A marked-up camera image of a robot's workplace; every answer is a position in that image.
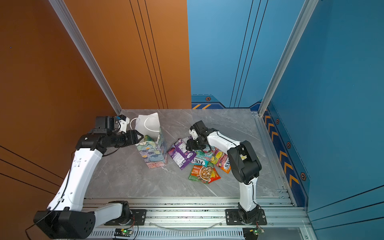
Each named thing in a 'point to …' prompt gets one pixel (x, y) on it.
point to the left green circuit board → (123, 232)
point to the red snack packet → (214, 176)
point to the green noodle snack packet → (201, 173)
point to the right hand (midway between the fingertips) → (189, 147)
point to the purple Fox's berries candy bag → (179, 153)
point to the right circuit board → (252, 233)
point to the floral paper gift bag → (152, 146)
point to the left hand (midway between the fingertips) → (139, 135)
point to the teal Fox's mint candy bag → (202, 158)
